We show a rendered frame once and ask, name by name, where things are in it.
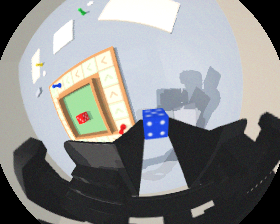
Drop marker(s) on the red die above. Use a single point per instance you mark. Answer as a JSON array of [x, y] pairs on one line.
[[82, 118]]

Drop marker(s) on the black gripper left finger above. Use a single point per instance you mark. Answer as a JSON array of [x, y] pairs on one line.
[[124, 155]]

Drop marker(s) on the red pawn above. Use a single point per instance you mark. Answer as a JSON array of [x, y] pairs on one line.
[[122, 129]]

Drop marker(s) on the blue pawn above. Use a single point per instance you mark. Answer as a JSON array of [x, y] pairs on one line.
[[57, 85]]

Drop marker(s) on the blue die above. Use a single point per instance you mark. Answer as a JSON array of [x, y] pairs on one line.
[[156, 123]]

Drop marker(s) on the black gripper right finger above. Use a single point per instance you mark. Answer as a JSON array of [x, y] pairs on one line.
[[196, 147]]

